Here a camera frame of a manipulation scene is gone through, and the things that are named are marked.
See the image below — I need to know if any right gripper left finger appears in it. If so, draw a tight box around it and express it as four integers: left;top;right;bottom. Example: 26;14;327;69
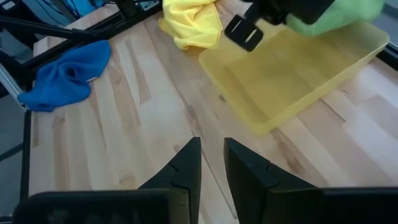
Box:
12;136;202;224

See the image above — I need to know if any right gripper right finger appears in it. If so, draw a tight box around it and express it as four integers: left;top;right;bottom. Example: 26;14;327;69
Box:
223;137;398;224

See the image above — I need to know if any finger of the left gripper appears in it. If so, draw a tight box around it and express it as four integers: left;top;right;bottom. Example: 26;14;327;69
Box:
223;14;264;53

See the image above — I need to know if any green microfiber towel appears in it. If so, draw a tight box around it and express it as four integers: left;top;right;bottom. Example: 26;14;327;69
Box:
285;0;386;38

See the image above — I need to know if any yellow microfiber towel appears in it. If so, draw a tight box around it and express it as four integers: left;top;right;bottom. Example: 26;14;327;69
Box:
158;0;224;50

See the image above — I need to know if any yellow translucent plastic bin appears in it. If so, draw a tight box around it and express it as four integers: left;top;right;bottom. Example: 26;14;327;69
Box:
198;18;390;136

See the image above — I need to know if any blue microfiber towel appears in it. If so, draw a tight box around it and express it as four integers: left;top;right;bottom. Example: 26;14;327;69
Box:
17;39;112;113

